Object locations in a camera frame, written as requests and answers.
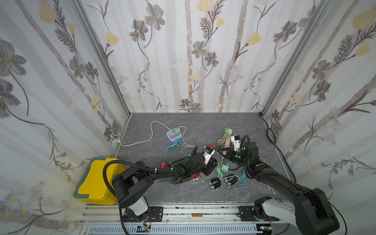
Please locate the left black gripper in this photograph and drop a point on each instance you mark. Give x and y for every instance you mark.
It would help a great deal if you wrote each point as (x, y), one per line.
(209, 169)

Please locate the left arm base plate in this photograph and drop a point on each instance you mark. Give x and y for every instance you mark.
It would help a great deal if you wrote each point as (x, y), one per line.
(153, 214)

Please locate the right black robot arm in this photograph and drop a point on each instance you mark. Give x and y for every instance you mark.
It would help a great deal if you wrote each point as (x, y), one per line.
(308, 210)

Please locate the yellow lidded box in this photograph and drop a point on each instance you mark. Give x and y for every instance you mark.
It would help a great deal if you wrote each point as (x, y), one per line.
(91, 188)

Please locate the light green charger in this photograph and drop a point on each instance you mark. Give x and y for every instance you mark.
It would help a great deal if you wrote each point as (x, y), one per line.
(224, 168)

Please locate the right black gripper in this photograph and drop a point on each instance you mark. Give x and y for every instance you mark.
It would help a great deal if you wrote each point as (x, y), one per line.
(230, 153)

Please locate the blue round power cube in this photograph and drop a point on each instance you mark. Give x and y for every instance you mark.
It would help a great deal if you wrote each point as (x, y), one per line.
(174, 135)

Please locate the black shaver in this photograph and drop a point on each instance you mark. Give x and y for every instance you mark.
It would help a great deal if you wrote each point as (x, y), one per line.
(215, 183)
(230, 180)

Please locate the beige power strip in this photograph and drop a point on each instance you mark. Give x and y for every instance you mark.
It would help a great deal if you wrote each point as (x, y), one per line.
(226, 139)

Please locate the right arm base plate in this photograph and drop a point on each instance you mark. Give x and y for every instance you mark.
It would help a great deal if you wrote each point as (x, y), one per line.
(252, 213)

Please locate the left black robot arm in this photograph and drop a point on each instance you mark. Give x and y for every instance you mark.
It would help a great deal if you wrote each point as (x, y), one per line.
(131, 184)

